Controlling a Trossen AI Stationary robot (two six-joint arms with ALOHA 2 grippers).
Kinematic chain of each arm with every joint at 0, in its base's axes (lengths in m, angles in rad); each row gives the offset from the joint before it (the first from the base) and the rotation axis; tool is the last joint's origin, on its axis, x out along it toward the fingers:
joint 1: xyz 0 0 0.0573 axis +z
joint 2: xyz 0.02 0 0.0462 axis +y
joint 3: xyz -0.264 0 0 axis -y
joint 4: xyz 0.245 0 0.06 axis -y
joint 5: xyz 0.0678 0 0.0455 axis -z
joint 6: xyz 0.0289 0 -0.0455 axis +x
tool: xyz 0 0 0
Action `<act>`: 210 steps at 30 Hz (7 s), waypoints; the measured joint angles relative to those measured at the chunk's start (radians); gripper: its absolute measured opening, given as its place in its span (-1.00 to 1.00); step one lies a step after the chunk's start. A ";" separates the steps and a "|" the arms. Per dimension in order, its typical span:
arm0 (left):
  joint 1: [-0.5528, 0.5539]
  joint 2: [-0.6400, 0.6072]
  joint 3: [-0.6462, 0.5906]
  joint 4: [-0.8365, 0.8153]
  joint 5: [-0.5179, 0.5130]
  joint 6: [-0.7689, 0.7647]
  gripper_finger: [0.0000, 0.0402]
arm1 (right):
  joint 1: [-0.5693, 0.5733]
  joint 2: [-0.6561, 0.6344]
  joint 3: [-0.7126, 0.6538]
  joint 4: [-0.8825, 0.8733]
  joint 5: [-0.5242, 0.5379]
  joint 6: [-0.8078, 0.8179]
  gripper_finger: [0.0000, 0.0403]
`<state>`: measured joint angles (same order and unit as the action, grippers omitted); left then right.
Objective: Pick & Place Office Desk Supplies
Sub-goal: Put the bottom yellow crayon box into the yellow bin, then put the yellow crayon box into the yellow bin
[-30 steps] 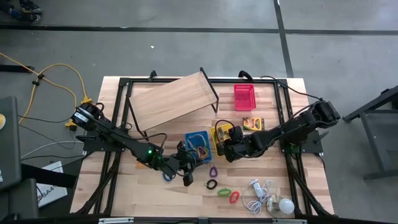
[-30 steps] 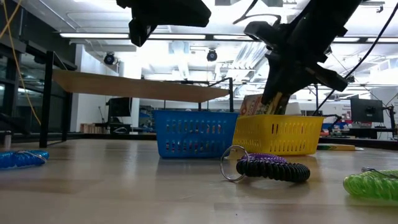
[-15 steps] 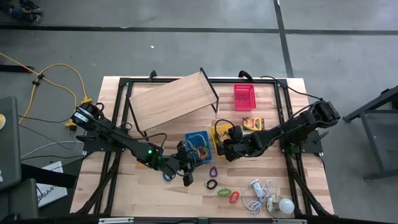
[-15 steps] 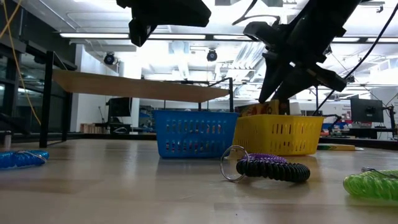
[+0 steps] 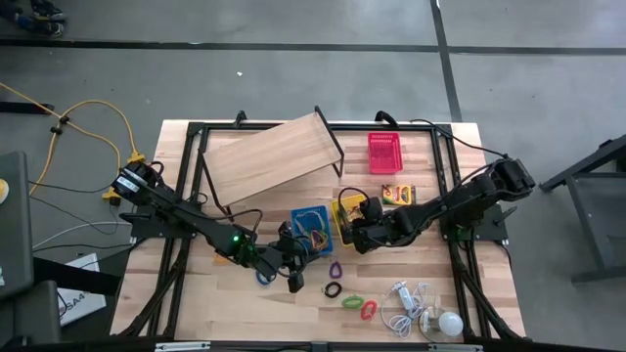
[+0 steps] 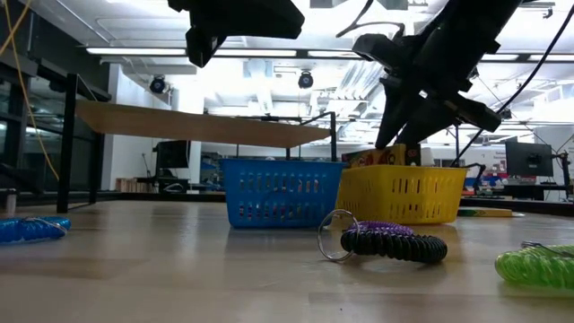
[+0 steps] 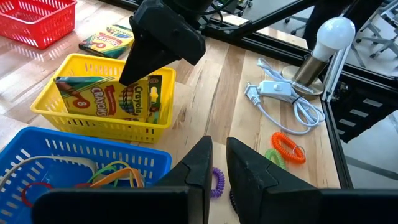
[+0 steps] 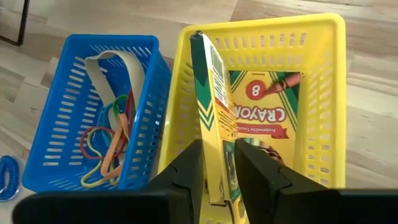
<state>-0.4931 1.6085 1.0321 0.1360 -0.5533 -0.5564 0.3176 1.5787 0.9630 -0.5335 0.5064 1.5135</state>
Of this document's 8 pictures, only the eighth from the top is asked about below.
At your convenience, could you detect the green rubber band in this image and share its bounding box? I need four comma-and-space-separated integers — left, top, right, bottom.
111, 94, 129, 121

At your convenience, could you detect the yellow plastic basket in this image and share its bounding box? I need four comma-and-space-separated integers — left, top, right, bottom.
157, 12, 346, 189

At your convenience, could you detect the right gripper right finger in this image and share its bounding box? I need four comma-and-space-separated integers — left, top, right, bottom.
234, 138, 398, 224

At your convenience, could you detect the orange rubber band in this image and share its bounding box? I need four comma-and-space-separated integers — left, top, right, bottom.
99, 112, 131, 180

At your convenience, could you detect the blue plastic basket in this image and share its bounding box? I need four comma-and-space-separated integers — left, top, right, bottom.
22, 34, 172, 194

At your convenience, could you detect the blue coil wristband key ring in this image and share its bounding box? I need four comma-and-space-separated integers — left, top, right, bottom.
0, 154, 21, 203

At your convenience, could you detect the large yellow rubber band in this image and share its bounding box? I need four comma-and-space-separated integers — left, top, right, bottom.
80, 127, 123, 189

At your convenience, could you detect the wide white rubber band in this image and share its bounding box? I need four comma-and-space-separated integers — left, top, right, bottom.
84, 50, 146, 131

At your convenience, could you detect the Crayola crayon box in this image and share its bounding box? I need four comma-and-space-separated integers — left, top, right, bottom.
229, 70, 302, 166
189, 30, 249, 224

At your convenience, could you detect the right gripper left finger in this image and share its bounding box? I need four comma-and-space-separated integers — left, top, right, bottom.
12, 139, 205, 224

